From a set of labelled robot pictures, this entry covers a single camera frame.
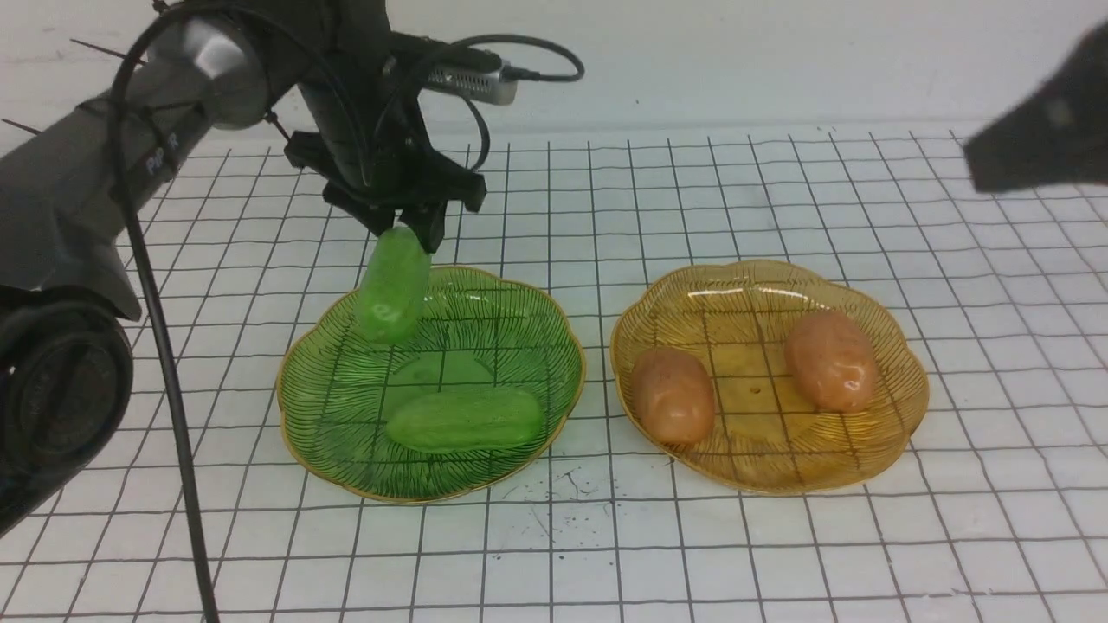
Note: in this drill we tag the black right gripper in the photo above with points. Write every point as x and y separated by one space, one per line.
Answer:
1057 136

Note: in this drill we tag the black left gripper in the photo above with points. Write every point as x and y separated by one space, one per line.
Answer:
371 172

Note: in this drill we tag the green toy cucumber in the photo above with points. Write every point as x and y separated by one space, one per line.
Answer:
467 419
390 298

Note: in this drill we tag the green toy cucumber front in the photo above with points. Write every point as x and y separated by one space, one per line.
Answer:
467 419

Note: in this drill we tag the orange toy potato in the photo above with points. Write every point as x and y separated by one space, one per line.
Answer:
673 396
832 362

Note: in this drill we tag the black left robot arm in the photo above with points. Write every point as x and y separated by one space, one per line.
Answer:
70 192

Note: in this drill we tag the green ribbed plastic plate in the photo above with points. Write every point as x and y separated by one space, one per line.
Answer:
336 390

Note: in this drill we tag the amber ribbed plastic plate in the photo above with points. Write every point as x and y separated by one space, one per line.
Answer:
767 437

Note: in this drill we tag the white grid table mat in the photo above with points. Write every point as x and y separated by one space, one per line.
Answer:
996 513

